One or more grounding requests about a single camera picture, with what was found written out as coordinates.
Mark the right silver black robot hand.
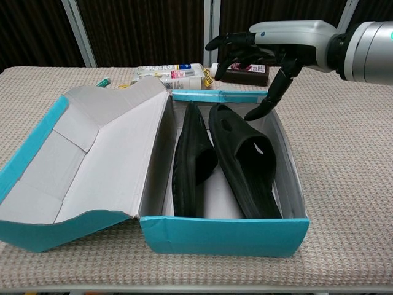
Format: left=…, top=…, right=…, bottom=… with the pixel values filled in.
left=204, top=19, right=339, bottom=122

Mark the black rubber slipper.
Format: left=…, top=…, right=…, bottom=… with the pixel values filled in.
left=208, top=103, right=284, bottom=220
left=172, top=100, right=219, bottom=218

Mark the teal cardboard shoe box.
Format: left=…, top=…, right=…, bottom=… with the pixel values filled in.
left=0, top=76, right=311, bottom=258

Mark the brown juice bottle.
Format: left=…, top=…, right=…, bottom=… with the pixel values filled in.
left=211, top=61, right=271, bottom=87

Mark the white tube blue label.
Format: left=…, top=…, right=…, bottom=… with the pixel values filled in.
left=136, top=63, right=204, bottom=75

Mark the beige woven tablecloth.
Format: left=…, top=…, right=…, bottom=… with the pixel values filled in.
left=0, top=65, right=393, bottom=291

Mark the white partition frame post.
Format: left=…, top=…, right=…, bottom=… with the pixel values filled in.
left=60, top=0, right=98, bottom=68
left=335, top=0, right=360, bottom=32
left=203, top=0, right=222, bottom=66

